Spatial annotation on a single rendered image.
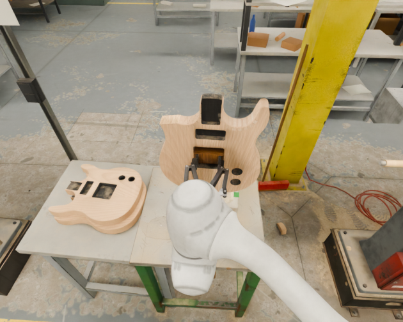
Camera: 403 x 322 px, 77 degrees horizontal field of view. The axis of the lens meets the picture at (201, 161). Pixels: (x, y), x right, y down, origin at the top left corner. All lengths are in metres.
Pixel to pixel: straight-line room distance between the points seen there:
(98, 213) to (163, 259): 0.39
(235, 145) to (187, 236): 0.41
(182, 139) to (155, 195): 0.67
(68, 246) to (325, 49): 1.87
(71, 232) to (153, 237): 0.42
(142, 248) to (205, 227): 0.84
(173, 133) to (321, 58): 1.37
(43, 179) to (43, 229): 1.65
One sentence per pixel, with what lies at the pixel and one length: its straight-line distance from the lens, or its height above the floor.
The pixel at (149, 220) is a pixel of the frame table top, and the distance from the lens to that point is 1.34.
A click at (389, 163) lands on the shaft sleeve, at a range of 1.36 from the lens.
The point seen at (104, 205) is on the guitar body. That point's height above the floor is 0.99.
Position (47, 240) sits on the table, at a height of 0.90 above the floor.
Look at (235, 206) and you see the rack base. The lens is 1.25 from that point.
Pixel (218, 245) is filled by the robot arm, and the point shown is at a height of 1.64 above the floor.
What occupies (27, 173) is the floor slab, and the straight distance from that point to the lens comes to 3.31.
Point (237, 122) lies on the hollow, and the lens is 0.77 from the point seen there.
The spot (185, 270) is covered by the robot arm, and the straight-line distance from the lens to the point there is 0.58.
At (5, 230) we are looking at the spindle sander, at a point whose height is 0.30.
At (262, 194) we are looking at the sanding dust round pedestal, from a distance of 2.62.
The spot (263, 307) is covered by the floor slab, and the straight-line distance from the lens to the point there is 2.16.
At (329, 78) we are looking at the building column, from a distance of 2.05.
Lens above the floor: 2.06
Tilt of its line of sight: 46 degrees down
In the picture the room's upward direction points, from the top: straight up
